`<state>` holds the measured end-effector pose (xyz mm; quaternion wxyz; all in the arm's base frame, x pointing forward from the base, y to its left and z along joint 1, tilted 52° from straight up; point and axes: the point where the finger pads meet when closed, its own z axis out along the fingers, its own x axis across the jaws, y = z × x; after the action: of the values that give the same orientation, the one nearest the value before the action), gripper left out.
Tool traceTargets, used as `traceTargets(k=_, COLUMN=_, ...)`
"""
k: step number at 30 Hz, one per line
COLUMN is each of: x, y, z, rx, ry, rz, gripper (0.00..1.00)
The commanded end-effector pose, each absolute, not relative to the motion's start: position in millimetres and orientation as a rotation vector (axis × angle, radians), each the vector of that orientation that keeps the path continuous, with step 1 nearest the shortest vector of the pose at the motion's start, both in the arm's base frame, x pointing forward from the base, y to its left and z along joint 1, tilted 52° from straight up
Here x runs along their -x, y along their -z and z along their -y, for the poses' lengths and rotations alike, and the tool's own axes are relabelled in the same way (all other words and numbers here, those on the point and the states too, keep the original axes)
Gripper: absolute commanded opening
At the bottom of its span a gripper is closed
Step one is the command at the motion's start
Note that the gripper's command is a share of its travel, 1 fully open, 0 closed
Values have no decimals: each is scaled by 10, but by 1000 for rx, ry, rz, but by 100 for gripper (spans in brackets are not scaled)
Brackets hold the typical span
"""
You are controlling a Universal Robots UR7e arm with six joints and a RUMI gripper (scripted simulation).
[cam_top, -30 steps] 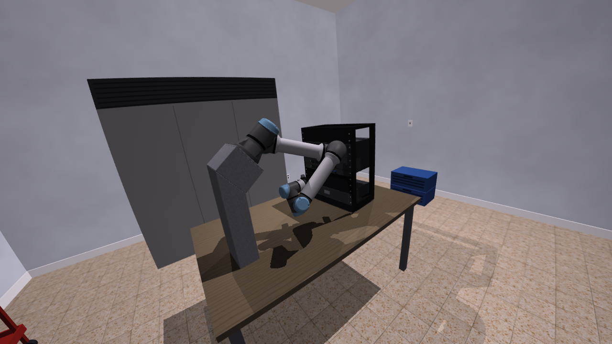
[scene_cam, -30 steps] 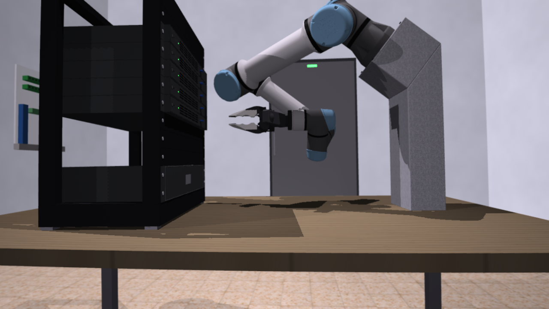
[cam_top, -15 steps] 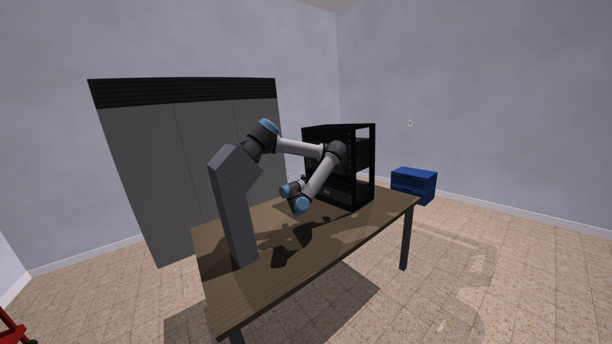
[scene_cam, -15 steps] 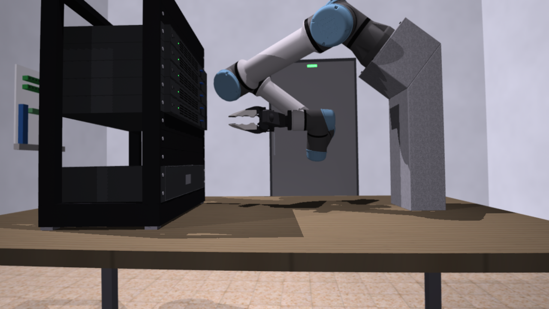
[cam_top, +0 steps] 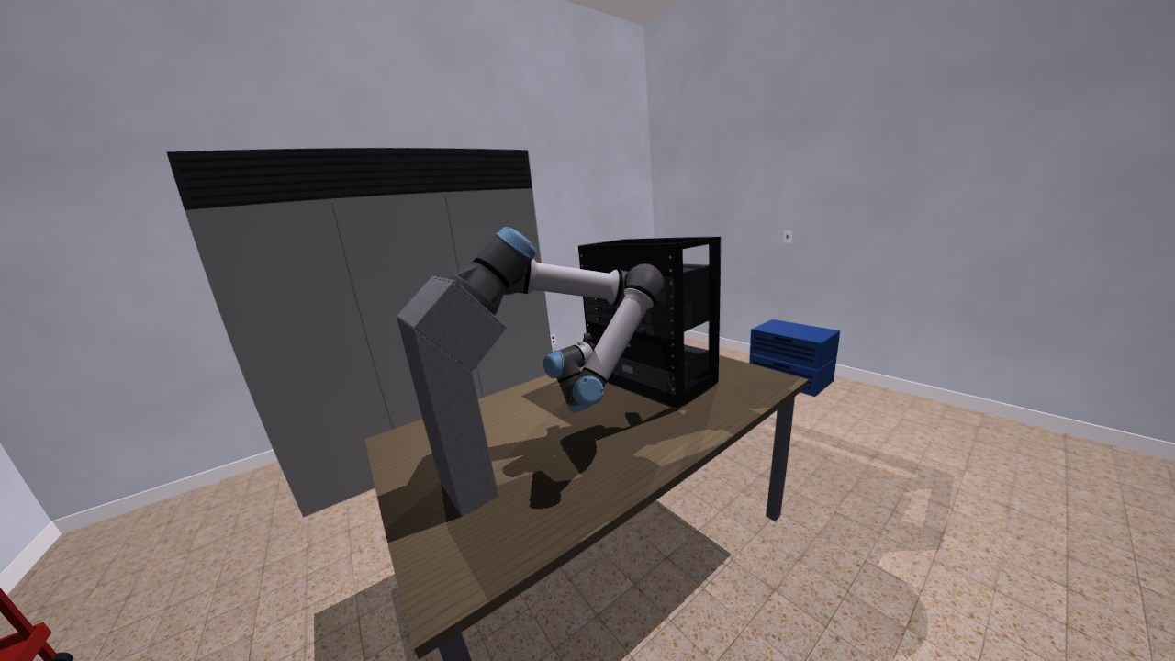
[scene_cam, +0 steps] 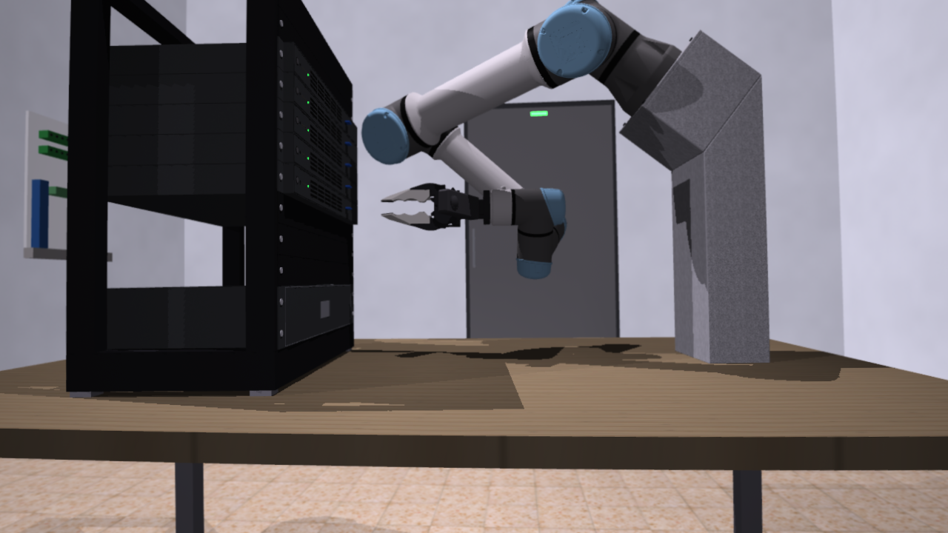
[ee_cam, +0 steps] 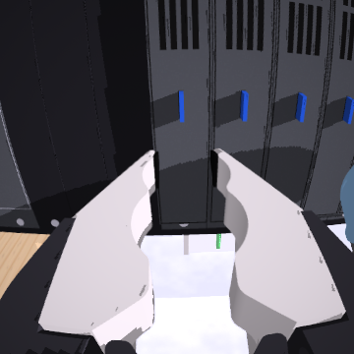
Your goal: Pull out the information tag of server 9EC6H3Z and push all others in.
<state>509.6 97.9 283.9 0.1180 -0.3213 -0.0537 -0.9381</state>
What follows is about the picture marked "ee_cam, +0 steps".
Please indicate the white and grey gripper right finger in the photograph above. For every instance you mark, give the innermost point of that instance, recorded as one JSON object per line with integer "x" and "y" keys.
{"x": 292, "y": 275}

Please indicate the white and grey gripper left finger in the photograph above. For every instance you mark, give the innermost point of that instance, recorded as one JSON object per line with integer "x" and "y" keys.
{"x": 89, "y": 282}

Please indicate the black server rack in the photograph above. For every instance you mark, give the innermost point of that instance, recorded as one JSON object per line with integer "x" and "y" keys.
{"x": 76, "y": 110}

